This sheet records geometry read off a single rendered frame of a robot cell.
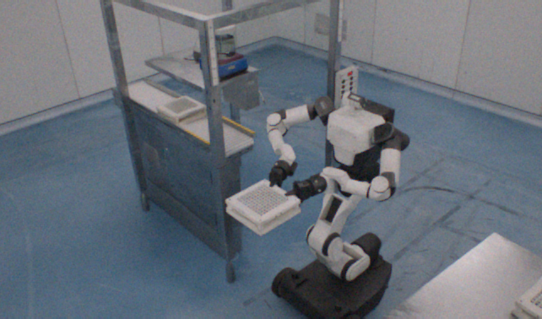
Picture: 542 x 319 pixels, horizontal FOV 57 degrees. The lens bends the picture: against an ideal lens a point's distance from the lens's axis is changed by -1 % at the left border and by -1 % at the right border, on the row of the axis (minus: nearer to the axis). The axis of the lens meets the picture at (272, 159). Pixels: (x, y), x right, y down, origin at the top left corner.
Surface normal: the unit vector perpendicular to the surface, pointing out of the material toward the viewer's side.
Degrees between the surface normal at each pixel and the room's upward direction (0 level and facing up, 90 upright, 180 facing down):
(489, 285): 0
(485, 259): 0
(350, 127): 46
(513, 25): 90
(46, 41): 90
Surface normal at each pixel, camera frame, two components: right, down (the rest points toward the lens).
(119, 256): -0.03, -0.85
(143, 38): 0.69, 0.36
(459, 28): -0.73, 0.37
